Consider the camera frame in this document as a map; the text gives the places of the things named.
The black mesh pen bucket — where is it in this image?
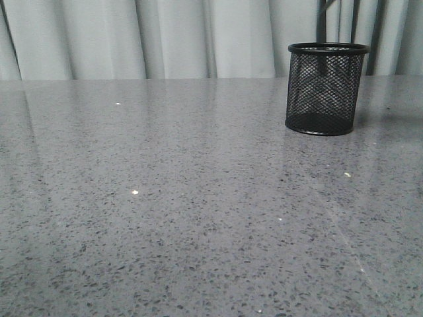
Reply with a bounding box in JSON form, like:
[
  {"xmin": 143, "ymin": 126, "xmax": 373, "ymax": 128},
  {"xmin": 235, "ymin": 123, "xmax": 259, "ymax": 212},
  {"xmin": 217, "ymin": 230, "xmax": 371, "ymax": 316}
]
[{"xmin": 285, "ymin": 42, "xmax": 370, "ymax": 136}]

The grey pleated curtain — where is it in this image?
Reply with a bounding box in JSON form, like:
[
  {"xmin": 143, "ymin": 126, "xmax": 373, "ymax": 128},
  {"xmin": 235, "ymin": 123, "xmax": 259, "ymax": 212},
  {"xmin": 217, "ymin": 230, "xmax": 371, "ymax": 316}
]
[{"xmin": 1, "ymin": 1, "xmax": 422, "ymax": 80}]

